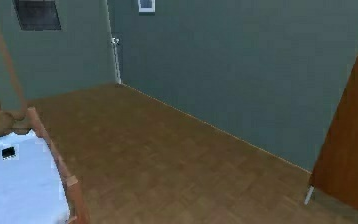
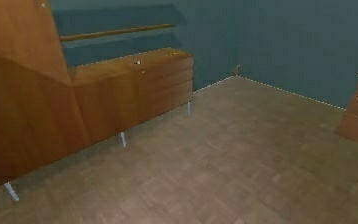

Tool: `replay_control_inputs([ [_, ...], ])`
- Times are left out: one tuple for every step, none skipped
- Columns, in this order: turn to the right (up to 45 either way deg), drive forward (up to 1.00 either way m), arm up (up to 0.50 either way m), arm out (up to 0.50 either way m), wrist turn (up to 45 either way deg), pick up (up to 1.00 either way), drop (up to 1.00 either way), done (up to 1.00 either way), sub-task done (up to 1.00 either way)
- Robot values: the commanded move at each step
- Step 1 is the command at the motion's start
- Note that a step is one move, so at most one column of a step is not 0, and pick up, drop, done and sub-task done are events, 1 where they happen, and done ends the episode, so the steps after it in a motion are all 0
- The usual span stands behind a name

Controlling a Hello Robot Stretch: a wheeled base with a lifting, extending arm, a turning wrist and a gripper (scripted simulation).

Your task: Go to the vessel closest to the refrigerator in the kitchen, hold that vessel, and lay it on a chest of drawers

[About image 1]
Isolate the small black remote control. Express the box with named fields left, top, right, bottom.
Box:
left=1, top=146, right=17, bottom=160

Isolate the brown wooden door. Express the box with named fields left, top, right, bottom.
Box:
left=309, top=25, right=358, bottom=216

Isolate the grey room door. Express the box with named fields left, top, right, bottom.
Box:
left=106, top=0, right=124, bottom=85

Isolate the wooden bed with white sheet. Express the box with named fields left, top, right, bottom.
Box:
left=0, top=0, right=92, bottom=224

